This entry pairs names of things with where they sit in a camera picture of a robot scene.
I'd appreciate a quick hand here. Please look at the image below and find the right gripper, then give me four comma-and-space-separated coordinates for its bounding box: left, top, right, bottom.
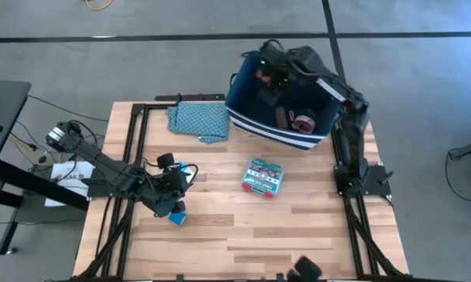
257, 38, 297, 108

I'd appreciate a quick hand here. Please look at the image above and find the teal patterned fabric pouch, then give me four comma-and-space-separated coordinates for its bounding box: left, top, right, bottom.
165, 101, 232, 145

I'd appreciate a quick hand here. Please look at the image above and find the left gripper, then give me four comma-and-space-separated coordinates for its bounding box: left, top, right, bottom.
140, 153, 190, 219

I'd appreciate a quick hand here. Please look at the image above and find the pink bandage roll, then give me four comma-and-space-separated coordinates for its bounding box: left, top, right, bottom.
291, 110, 317, 134

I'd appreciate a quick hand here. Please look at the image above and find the navy white striped fabric basket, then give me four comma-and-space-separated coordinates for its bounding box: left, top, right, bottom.
224, 49, 342, 152

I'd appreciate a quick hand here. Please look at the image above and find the red medical item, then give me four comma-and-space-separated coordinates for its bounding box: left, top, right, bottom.
255, 70, 272, 89

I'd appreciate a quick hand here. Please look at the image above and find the black floor cable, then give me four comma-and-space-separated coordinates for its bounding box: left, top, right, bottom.
444, 147, 471, 204

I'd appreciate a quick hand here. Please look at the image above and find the black crossbar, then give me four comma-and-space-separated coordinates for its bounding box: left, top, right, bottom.
154, 92, 226, 103

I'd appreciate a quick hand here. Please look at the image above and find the black side desk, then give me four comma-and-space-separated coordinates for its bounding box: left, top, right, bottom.
0, 79, 90, 256

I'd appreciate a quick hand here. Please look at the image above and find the brown flat packet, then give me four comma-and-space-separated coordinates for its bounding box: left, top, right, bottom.
274, 106, 290, 130

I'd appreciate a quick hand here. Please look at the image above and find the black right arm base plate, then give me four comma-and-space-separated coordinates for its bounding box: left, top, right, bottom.
333, 164, 393, 197

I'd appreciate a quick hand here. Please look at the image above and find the yellow cable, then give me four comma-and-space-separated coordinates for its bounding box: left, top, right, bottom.
84, 0, 115, 12

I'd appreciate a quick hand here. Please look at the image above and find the black table-level camera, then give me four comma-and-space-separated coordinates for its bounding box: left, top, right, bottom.
285, 255, 324, 282

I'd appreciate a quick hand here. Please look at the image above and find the white paper sheet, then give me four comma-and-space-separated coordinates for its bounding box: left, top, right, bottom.
44, 160, 96, 208

